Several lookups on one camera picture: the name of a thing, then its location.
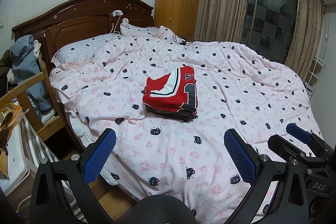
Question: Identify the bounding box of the brown snack bag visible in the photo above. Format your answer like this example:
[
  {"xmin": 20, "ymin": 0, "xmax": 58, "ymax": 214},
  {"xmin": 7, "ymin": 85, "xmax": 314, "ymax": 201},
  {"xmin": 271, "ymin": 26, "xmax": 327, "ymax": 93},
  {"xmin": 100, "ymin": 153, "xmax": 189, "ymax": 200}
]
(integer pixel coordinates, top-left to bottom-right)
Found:
[{"xmin": 0, "ymin": 102, "xmax": 23, "ymax": 180}]

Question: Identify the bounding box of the wooden chair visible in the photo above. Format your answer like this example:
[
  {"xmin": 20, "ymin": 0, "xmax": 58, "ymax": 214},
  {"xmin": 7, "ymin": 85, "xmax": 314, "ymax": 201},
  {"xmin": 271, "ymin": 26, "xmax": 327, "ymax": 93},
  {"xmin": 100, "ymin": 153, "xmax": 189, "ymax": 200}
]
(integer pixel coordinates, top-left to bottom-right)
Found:
[{"xmin": 0, "ymin": 53, "xmax": 66, "ymax": 142}]

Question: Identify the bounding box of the white charger with cable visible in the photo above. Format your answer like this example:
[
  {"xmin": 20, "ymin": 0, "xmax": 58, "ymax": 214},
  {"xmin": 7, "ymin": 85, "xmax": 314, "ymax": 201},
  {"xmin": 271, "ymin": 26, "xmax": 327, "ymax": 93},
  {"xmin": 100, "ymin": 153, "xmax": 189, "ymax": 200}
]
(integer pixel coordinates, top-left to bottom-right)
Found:
[{"xmin": 104, "ymin": 10, "xmax": 123, "ymax": 43}]

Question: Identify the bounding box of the dark window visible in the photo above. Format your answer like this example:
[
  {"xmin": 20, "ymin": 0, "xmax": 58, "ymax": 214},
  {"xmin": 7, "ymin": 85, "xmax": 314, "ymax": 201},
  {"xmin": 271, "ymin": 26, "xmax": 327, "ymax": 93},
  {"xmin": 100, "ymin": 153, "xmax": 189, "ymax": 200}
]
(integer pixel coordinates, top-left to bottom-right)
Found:
[{"xmin": 241, "ymin": 0, "xmax": 298, "ymax": 64}]

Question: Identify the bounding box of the white storage box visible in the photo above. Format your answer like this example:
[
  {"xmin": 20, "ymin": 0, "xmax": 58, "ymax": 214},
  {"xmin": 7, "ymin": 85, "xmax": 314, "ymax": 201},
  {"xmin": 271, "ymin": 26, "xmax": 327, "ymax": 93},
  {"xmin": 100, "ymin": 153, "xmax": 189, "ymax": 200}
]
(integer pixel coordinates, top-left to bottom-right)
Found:
[{"xmin": 0, "ymin": 121, "xmax": 31, "ymax": 197}]

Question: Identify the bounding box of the pink cat print duvet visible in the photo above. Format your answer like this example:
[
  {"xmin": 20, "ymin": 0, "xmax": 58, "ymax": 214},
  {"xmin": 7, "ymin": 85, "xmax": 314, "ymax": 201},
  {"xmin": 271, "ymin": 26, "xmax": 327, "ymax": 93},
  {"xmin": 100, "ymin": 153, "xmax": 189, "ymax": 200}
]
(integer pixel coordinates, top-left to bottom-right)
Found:
[{"xmin": 50, "ymin": 19, "xmax": 321, "ymax": 223}]

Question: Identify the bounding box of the red white jersey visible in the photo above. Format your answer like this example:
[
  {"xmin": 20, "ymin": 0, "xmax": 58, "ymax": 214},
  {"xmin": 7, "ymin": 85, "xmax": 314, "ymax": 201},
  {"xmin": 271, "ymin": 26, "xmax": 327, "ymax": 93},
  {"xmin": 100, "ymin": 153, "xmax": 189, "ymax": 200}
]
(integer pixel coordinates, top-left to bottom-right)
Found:
[{"xmin": 142, "ymin": 65, "xmax": 198, "ymax": 114}]

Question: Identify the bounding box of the beige right curtain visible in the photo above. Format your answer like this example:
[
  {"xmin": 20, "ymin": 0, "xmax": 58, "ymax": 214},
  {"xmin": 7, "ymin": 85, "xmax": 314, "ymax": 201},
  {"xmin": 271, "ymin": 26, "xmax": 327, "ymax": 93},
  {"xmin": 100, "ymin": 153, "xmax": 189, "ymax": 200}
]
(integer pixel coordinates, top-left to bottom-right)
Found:
[{"xmin": 285, "ymin": 0, "xmax": 324, "ymax": 80}]

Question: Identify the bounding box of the dark wooden headboard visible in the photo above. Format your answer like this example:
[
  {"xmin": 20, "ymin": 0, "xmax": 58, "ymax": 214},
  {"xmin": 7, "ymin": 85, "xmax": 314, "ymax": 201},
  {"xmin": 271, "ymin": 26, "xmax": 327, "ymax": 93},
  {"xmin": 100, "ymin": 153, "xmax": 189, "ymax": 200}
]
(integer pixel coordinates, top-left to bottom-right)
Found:
[{"xmin": 12, "ymin": 0, "xmax": 154, "ymax": 71}]

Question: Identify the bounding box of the pink cat print pillow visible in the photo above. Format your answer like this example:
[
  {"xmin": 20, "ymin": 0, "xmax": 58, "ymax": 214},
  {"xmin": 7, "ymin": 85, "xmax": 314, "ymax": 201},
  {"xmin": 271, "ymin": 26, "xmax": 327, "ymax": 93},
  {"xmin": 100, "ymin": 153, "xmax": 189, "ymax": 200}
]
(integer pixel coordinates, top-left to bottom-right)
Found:
[{"xmin": 51, "ymin": 34, "xmax": 122, "ymax": 67}]

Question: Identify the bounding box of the white wire shelf rack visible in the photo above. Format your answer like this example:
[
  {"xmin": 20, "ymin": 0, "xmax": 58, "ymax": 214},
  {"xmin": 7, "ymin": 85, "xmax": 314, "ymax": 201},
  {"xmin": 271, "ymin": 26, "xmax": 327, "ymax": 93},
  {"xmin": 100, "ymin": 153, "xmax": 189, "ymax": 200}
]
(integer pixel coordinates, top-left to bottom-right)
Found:
[{"xmin": 304, "ymin": 57, "xmax": 325, "ymax": 99}]

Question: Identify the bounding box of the clothes pile on chair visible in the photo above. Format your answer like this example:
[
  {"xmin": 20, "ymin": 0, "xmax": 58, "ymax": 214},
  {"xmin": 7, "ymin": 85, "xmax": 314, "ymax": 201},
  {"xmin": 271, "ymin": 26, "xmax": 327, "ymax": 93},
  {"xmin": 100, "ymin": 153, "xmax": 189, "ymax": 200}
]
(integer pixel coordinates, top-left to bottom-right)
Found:
[{"xmin": 1, "ymin": 35, "xmax": 56, "ymax": 124}]

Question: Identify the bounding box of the dark folded garment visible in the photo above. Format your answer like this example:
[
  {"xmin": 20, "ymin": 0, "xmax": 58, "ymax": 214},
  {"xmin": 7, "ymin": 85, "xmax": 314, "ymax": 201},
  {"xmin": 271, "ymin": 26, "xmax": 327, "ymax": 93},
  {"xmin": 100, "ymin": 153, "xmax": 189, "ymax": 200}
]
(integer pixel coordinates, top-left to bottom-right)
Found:
[{"xmin": 145, "ymin": 105, "xmax": 198, "ymax": 122}]

